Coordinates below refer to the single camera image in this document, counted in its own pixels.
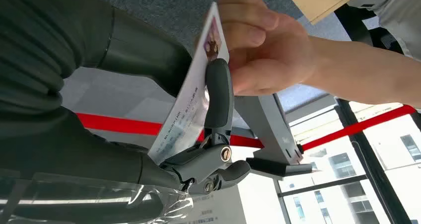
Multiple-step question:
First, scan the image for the person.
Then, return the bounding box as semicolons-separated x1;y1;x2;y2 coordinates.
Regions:
194;0;421;109

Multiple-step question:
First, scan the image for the grey kiosk display stand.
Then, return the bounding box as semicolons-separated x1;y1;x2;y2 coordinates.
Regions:
233;93;313;180

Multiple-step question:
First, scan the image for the white printed board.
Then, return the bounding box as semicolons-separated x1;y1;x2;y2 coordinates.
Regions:
184;185;248;224

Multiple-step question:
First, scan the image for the clear plastic film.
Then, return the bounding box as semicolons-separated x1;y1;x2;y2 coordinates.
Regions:
0;168;195;224

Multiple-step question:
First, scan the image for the light wooden desk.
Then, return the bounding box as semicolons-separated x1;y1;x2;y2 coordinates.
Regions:
280;0;372;25

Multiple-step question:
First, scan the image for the black office chair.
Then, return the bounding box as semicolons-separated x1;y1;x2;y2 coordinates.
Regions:
334;3;407;55

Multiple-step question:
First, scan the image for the black window frame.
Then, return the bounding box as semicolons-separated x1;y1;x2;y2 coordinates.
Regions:
273;97;421;224

